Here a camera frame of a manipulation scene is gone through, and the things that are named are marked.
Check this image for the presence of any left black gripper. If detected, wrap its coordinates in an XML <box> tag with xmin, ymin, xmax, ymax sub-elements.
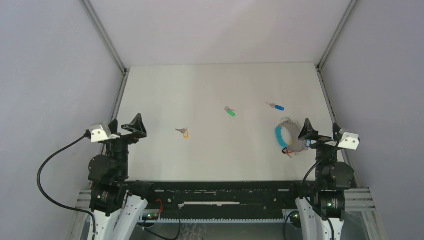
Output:
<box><xmin>108</xmin><ymin>112</ymin><xmax>147</xmax><ymax>177</ymax></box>

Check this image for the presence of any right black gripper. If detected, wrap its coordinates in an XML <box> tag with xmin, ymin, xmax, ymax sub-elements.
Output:
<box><xmin>298</xmin><ymin>117</ymin><xmax>343</xmax><ymax>183</ymax></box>

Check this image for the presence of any metal key organiser with rings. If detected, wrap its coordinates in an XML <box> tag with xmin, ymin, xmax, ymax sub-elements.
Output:
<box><xmin>274</xmin><ymin>117</ymin><xmax>311</xmax><ymax>158</ymax></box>

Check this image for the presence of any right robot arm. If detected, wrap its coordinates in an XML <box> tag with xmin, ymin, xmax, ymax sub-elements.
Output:
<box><xmin>289</xmin><ymin>118</ymin><xmax>360</xmax><ymax>240</ymax></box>

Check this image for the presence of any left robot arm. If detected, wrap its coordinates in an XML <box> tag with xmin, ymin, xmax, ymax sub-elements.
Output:
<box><xmin>88</xmin><ymin>113</ymin><xmax>157</xmax><ymax>240</ymax></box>

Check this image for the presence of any key with blue tag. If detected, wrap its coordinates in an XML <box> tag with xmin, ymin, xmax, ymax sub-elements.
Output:
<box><xmin>266</xmin><ymin>102</ymin><xmax>285</xmax><ymax>111</ymax></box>

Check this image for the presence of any key with yellow tag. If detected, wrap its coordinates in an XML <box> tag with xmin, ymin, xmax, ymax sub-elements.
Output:
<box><xmin>175</xmin><ymin>128</ymin><xmax>189</xmax><ymax>139</ymax></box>

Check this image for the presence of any key with green tag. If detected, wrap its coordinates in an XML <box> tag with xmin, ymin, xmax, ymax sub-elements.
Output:
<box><xmin>224</xmin><ymin>106</ymin><xmax>236</xmax><ymax>117</ymax></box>

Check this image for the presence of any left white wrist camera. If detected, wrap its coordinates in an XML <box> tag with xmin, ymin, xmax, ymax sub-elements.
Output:
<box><xmin>88</xmin><ymin>122</ymin><xmax>120</xmax><ymax>143</ymax></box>

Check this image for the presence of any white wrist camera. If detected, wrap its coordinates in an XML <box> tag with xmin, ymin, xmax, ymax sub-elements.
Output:
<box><xmin>325</xmin><ymin>128</ymin><xmax>360</xmax><ymax>150</ymax></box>
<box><xmin>88</xmin><ymin>122</ymin><xmax>120</xmax><ymax>143</ymax></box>

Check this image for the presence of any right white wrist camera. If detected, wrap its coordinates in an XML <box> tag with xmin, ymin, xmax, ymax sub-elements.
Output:
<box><xmin>325</xmin><ymin>128</ymin><xmax>360</xmax><ymax>150</ymax></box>

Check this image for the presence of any left camera black cable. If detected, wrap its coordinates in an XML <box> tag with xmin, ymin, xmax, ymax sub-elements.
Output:
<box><xmin>36</xmin><ymin>132</ymin><xmax>98</xmax><ymax>240</ymax></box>

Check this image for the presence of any camera black cable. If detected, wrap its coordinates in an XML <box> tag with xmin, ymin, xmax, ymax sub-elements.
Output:
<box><xmin>283</xmin><ymin>140</ymin><xmax>342</xmax><ymax>240</ymax></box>
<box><xmin>36</xmin><ymin>132</ymin><xmax>98</xmax><ymax>240</ymax></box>

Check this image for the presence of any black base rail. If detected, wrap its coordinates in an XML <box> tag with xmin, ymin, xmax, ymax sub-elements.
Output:
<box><xmin>147</xmin><ymin>180</ymin><xmax>302</xmax><ymax>222</ymax></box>

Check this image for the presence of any right camera black cable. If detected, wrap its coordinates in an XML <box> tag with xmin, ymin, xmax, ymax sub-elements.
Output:
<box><xmin>283</xmin><ymin>140</ymin><xmax>342</xmax><ymax>240</ymax></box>

